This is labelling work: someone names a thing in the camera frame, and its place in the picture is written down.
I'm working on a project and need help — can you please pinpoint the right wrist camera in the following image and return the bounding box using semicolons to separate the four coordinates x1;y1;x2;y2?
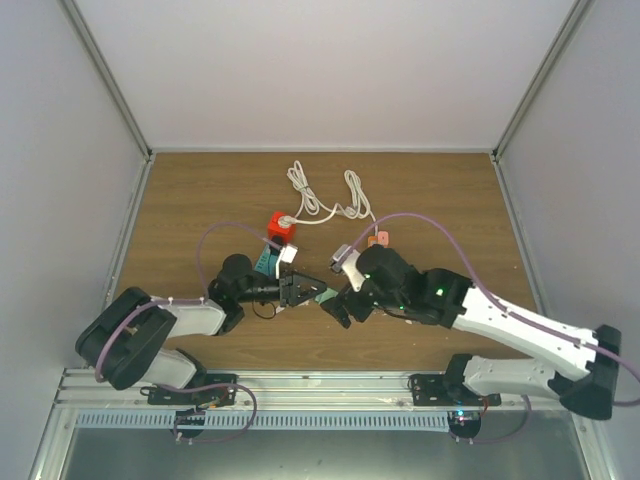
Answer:
329;244;365;292

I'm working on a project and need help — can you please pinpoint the white cable with plug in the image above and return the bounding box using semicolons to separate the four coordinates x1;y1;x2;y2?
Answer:
287;160;351;221

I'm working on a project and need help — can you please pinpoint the pink square adapter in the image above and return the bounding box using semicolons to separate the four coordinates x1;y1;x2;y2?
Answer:
376;230;390;247

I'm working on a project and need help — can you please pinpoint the green square adapter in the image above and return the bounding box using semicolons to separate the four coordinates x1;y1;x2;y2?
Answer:
315;290;338;304

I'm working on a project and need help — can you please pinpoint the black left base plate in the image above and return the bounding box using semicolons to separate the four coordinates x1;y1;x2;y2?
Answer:
140;373;238;408

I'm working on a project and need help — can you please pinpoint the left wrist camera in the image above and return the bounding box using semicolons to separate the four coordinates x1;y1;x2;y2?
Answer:
275;244;298;279

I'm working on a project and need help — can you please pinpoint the teal power strip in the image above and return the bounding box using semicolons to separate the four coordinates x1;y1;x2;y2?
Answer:
254;245;279;277

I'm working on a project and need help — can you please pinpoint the red cube power socket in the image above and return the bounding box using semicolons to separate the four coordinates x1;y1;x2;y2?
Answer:
267;211;296;244

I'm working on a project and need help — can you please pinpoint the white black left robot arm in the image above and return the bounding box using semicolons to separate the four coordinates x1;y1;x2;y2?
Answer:
75;254;327;404

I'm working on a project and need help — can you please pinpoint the white power cable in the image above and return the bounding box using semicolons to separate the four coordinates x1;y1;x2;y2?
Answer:
277;169;379;236

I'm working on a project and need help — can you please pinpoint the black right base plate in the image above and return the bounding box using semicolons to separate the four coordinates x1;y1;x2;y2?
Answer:
407;373;502;407

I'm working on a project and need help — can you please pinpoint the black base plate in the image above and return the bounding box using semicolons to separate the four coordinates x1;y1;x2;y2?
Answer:
407;373;502;407
140;373;238;408

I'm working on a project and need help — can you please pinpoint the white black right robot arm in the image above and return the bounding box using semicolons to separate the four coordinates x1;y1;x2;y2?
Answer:
321;245;621;420

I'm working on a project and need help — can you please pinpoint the slotted cable duct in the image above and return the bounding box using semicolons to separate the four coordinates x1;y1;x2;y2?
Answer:
76;409;449;433

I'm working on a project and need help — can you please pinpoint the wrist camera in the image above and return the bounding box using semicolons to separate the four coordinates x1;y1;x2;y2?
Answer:
275;244;298;279
329;244;365;292

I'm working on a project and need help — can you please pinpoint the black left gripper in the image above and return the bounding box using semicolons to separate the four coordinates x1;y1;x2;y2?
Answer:
237;269;326;307

